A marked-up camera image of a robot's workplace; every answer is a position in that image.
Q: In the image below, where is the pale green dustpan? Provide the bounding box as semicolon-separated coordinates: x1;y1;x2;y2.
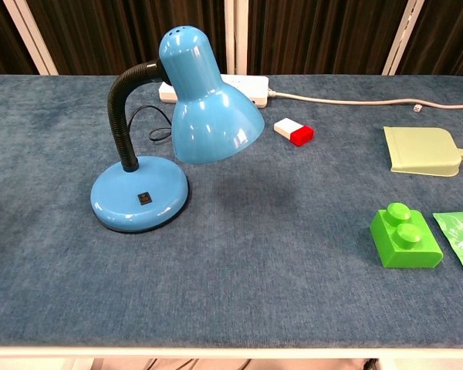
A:
382;126;463;178

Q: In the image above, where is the white frame post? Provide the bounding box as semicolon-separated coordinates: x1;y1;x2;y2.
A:
381;0;426;76
2;0;59;76
223;0;249;76

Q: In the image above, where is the green printed plastic packet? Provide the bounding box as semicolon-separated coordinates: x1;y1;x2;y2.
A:
432;210;463;274

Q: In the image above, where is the white power strip cable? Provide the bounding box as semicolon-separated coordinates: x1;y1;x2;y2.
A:
268;88;463;111

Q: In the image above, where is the green toy building block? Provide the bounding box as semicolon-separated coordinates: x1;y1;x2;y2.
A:
369;202;444;269

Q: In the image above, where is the blue desk lamp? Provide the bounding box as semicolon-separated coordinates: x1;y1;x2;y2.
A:
90;27;266;234

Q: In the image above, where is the white power strip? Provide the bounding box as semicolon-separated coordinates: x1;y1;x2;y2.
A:
157;74;271;109

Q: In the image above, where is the white and red box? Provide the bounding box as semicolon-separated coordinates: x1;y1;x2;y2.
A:
273;117;316;148

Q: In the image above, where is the dark curtain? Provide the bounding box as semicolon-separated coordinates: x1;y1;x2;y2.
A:
0;0;463;77

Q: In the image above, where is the blue fabric table cover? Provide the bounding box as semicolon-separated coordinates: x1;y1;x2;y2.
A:
0;74;463;350

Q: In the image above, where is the thin black cable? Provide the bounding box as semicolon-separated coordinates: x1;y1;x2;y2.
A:
126;105;174;143

